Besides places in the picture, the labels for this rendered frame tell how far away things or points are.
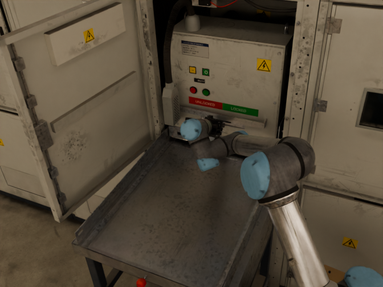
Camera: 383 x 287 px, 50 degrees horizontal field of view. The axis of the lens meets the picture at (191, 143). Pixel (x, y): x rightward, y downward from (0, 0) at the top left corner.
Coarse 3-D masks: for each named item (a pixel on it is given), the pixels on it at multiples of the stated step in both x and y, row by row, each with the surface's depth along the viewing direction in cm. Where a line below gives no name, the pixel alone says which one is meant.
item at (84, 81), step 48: (96, 0) 141; (0, 48) 115; (48, 48) 131; (96, 48) 150; (144, 48) 170; (48, 96) 138; (96, 96) 155; (144, 96) 184; (48, 144) 141; (96, 144) 166; (144, 144) 196; (48, 192) 148
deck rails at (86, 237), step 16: (160, 144) 191; (144, 160) 180; (128, 176) 170; (144, 176) 176; (112, 192) 161; (128, 192) 168; (96, 208) 152; (112, 208) 161; (256, 208) 149; (96, 224) 155; (80, 240) 147; (240, 240) 146; (240, 256) 140; (224, 272) 135
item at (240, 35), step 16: (208, 16) 179; (176, 32) 165; (192, 32) 163; (208, 32) 163; (224, 32) 162; (240, 32) 162; (256, 32) 161; (272, 32) 160; (288, 32) 160; (288, 48) 155; (288, 64) 162; (288, 80) 170
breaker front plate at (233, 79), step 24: (216, 48) 161; (240, 48) 157; (264, 48) 152; (216, 72) 167; (240, 72) 163; (264, 72) 158; (192, 96) 179; (216, 96) 174; (240, 96) 169; (264, 96) 164; (264, 120) 170
